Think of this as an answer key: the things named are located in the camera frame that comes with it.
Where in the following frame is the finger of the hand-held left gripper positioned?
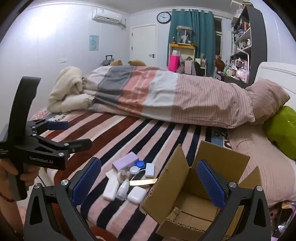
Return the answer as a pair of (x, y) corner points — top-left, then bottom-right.
(25, 119), (70, 135)
(32, 134), (93, 161)

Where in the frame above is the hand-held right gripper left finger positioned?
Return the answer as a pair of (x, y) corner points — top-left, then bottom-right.
(24, 157), (102, 241)

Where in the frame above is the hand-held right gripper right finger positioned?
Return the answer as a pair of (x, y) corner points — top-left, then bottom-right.
(196, 159), (273, 241)

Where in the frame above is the brown cardboard box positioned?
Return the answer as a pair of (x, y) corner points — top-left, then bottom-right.
(140, 141), (265, 241)

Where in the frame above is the white charger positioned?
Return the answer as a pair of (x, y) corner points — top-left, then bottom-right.
(144, 163), (155, 178)

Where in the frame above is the person's left hand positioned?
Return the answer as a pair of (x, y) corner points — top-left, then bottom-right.
(0, 159), (40, 187)

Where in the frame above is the white oblong case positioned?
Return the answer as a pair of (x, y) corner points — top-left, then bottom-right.
(102, 178), (120, 201)

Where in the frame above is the cream fleece blanket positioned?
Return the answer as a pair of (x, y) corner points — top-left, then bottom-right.
(48, 66), (95, 113)

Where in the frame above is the small clear bottle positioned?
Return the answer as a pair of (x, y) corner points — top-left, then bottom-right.
(115, 179), (130, 200)

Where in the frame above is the purple box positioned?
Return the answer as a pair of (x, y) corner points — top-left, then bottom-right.
(112, 152), (139, 171)

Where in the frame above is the white earbuds case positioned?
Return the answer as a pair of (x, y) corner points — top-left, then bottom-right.
(127, 186), (146, 204)

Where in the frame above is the blue white contact lens case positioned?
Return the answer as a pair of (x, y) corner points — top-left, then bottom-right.
(129, 161), (146, 176)

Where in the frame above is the pink striped bedsheet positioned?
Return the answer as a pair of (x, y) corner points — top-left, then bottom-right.
(228, 124), (296, 205)

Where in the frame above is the gold ruler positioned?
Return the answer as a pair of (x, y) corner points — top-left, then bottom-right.
(129, 178), (158, 186)

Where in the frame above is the dark suitcase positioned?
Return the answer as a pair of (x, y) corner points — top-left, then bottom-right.
(100, 55), (114, 67)

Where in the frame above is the green pillow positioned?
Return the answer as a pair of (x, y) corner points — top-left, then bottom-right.
(264, 106), (296, 159)

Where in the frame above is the striped patchwork duvet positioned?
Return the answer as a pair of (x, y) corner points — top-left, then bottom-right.
(82, 65), (256, 129)

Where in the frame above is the pink striped pillow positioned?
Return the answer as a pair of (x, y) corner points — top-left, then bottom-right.
(245, 79), (291, 126)

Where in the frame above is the white door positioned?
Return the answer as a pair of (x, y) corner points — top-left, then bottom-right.
(130, 24), (157, 68)

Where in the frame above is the pale pink bag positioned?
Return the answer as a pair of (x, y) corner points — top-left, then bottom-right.
(184, 60), (194, 75)

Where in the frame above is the white air conditioner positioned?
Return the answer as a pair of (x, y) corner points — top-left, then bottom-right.
(92, 8), (127, 29)

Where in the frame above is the brown plush figure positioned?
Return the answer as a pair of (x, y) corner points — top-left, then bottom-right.
(214, 55), (226, 74)

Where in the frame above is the bright pink bag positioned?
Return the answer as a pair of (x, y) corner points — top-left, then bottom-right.
(168, 55), (181, 72)

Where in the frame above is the white headboard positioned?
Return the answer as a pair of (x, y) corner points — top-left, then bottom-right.
(253, 61), (296, 96)

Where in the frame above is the yellow shelf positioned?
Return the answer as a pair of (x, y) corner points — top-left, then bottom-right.
(169, 43), (196, 68)

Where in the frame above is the teal curtain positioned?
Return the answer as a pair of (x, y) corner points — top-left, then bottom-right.
(167, 9), (216, 76)

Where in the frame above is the glass display case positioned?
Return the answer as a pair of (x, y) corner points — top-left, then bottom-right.
(176, 25), (193, 44)

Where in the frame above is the dark bookshelf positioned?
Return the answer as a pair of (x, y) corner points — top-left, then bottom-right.
(231, 3), (268, 85)

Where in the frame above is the blue wall poster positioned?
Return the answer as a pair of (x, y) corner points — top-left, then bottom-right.
(89, 35), (100, 51)

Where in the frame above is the white wire rack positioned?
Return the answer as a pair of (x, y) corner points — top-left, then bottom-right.
(231, 52), (249, 82)

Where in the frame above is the black wall clock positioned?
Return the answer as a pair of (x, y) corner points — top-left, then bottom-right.
(157, 11), (172, 24)

